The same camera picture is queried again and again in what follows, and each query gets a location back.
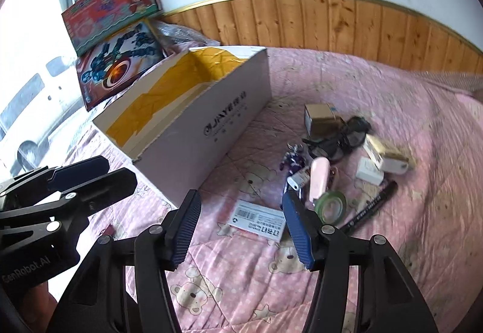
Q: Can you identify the small brown cardboard box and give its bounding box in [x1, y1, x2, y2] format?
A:
[304, 103, 340, 138]

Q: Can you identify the white van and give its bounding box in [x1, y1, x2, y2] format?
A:
[0, 56, 85, 175]

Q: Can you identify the person's left hand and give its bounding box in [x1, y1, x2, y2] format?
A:
[21, 278, 59, 322]

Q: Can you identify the black charger cable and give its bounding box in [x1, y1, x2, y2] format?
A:
[302, 115, 372, 162]

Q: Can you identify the green tape roll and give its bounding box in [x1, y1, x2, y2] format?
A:
[314, 190, 348, 225]

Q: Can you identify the clear plastic bag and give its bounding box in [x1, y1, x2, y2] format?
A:
[155, 20, 219, 55]

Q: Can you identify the small white box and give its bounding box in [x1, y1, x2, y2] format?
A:
[226, 200, 285, 243]

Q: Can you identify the cartoon girl toy box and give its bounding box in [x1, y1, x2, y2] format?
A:
[61, 0, 164, 56]

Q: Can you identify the small cream box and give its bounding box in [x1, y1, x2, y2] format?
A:
[363, 134, 412, 173]

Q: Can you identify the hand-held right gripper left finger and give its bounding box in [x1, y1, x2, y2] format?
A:
[49, 189, 202, 333]

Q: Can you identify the white charger adapter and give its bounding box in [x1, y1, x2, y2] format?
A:
[355, 157, 385, 186]

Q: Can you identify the pink bear print blanket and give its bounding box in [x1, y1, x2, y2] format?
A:
[49, 46, 483, 333]

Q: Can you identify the purple toy figure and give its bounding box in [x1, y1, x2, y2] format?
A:
[279, 144, 305, 174]

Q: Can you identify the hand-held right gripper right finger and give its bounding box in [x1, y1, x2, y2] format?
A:
[282, 190, 440, 333]

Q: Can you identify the white cardboard box yellow tape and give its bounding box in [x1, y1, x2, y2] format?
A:
[92, 46, 273, 208]

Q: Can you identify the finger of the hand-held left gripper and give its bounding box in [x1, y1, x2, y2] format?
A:
[0, 155, 111, 210]
[0, 167, 137, 233]

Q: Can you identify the robot picture toy box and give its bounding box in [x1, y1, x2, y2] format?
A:
[75, 20, 170, 112]

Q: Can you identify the black marker pen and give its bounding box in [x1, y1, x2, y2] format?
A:
[337, 181, 398, 236]

